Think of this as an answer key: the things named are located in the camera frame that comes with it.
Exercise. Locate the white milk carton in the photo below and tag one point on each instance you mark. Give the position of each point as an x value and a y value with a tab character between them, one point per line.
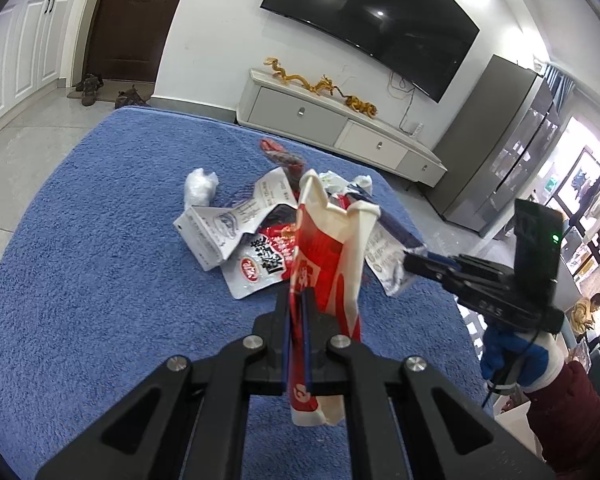
389	241

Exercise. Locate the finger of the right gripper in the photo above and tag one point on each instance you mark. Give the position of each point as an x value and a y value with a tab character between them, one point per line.
441	260

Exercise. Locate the golden tiger figurine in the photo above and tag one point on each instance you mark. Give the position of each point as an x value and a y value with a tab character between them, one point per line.
366	108

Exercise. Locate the white tissue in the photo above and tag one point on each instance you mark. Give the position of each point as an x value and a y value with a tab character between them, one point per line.
199	188

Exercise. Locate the red sleeved right forearm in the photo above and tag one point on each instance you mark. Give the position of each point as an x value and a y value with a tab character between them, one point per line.
565	417

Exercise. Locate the large black wall television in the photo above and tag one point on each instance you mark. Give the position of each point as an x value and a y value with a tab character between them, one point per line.
423	41

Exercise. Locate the golden dragon figurine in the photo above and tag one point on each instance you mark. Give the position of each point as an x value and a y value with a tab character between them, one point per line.
325	84

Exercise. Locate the brown shoe left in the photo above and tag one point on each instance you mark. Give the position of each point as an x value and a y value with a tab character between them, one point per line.
89	88

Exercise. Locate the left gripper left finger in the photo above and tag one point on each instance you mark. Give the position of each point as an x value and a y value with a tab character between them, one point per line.
187	419

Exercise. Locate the brown shoe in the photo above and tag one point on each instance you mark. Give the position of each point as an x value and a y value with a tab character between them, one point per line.
130	97
89	88

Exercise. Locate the white red snack packet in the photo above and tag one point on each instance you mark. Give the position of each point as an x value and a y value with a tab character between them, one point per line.
264	258

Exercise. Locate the white grey TV cabinet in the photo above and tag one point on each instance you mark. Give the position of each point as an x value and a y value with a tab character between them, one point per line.
295	113

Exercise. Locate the dark brown entrance door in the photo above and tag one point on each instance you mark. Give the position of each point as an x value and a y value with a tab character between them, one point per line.
127	38

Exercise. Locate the brown shoe right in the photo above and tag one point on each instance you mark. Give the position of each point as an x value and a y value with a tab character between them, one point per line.
130	97

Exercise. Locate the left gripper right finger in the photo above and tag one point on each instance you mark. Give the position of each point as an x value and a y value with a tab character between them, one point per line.
404	419

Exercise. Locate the small red wrapper far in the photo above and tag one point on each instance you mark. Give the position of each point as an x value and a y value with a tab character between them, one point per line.
277	153

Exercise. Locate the right hand blue white glove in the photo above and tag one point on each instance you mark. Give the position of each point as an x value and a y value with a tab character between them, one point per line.
531	360

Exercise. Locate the grey double door refrigerator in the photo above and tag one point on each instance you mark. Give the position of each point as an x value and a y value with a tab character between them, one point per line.
494	145

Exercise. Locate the seated person in tan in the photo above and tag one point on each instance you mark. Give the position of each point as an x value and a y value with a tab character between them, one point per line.
581	314

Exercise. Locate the white torn paper package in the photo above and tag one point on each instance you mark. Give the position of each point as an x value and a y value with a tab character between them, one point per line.
212	234

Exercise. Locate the blue fuzzy table cloth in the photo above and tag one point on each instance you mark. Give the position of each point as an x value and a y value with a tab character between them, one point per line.
97	289

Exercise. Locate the red white paper bag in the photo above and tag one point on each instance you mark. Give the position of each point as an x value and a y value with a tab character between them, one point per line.
329	254

